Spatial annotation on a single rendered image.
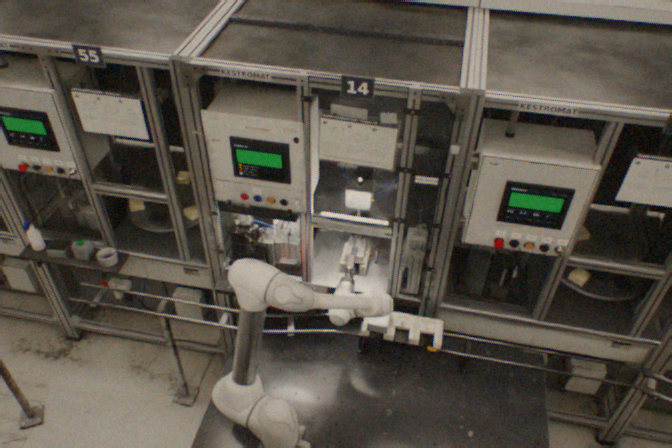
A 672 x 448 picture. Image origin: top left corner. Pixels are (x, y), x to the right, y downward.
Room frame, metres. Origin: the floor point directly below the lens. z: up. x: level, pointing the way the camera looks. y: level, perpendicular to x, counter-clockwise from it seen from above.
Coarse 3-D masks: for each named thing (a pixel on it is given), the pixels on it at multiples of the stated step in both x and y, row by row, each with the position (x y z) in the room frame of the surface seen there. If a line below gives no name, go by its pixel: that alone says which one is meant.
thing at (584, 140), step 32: (480, 128) 1.83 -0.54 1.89; (512, 128) 1.81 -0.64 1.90; (544, 128) 1.79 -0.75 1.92; (576, 128) 1.77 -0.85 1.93; (640, 128) 1.73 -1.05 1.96; (640, 160) 1.71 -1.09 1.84; (608, 192) 1.73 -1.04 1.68; (640, 192) 1.71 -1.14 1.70; (608, 224) 1.72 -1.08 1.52; (640, 224) 1.70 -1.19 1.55; (480, 256) 1.81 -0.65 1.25; (512, 256) 1.78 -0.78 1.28; (544, 256) 1.76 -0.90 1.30; (608, 256) 1.71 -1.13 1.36; (640, 256) 1.69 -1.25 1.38; (448, 288) 1.83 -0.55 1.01; (480, 288) 1.80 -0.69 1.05; (512, 288) 1.78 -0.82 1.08
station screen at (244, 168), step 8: (264, 152) 1.94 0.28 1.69; (272, 152) 1.94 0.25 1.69; (280, 152) 1.93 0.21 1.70; (280, 160) 1.93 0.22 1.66; (240, 168) 1.97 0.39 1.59; (248, 168) 1.96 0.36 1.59; (256, 168) 1.95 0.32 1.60; (264, 168) 1.94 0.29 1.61; (272, 168) 1.94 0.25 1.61; (280, 168) 1.93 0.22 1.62; (256, 176) 1.95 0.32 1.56; (264, 176) 1.94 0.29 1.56; (272, 176) 1.94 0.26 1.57; (280, 176) 1.93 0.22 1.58
